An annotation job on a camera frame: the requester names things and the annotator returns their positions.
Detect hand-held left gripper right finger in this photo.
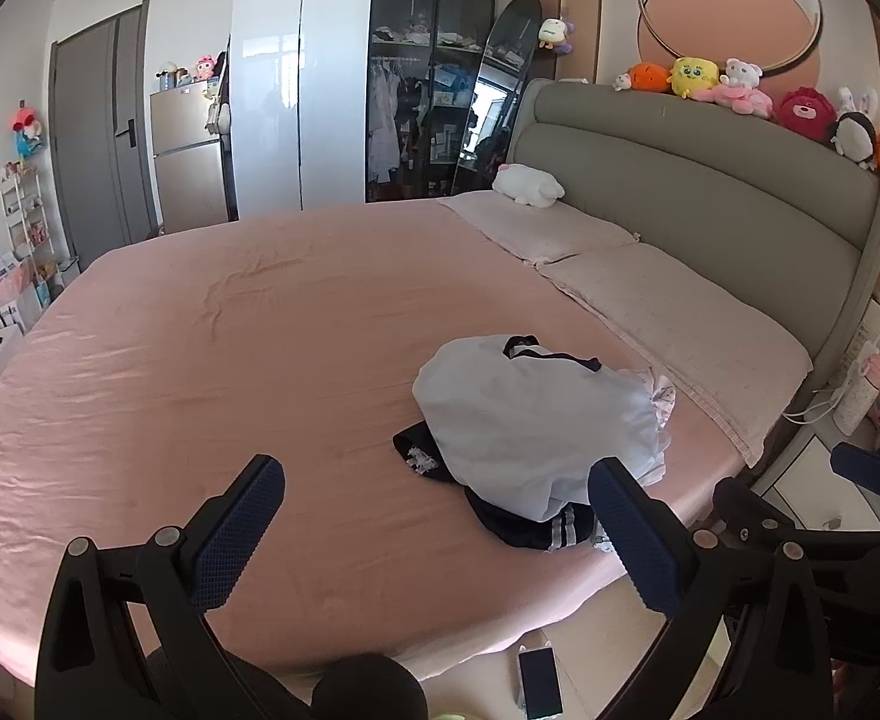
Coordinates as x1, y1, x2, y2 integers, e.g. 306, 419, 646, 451
588, 457, 835, 720

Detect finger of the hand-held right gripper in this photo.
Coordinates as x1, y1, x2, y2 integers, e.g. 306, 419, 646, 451
830, 441, 880, 496
712, 477, 880, 578

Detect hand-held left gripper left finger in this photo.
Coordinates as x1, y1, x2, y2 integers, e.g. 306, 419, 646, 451
35, 454, 287, 720

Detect white shirt with navy trim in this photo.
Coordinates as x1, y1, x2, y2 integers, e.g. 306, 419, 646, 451
412, 334, 677, 522

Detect white nightstand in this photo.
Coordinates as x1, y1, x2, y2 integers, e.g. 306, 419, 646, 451
755, 420, 880, 533

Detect navy garment with white print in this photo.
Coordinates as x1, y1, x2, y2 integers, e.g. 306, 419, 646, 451
393, 422, 600, 554

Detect white lace garment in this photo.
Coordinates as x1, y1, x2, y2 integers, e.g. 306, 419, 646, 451
639, 369, 680, 428

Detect smartphone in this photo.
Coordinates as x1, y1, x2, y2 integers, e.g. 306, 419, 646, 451
516, 643, 565, 720

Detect bed with pink sheet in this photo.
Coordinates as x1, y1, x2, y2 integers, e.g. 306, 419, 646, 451
0, 202, 816, 691

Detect pink pillow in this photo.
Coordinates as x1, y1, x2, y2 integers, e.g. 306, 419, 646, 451
537, 244, 815, 466
438, 190, 640, 265

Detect grey padded headboard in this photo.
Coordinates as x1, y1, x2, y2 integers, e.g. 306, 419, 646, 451
511, 79, 880, 406

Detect pink gift bags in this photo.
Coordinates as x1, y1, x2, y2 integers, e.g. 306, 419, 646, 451
0, 251, 51, 331

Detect silver refrigerator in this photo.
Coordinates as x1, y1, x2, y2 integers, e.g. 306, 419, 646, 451
149, 82, 231, 235

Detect white shelf rack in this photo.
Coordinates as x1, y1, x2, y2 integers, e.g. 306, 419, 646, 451
0, 161, 62, 308

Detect row of plush toys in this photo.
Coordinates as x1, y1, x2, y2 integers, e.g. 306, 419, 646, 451
611, 55, 880, 271

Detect grey door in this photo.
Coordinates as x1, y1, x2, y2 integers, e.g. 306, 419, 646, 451
50, 6, 160, 271

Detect white glossy wardrobe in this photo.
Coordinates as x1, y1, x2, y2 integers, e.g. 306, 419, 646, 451
228, 0, 377, 220

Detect white and purple plush toy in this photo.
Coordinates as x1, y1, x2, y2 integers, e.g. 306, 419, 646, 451
536, 15, 576, 57

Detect arched floor mirror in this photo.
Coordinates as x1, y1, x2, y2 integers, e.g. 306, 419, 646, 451
451, 0, 542, 200

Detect black glass cabinet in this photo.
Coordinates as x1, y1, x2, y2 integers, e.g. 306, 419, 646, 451
365, 0, 497, 203

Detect white cable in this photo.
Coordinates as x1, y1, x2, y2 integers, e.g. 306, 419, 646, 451
781, 292, 880, 422

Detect round wall decoration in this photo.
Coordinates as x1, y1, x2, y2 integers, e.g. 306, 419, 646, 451
635, 0, 824, 72

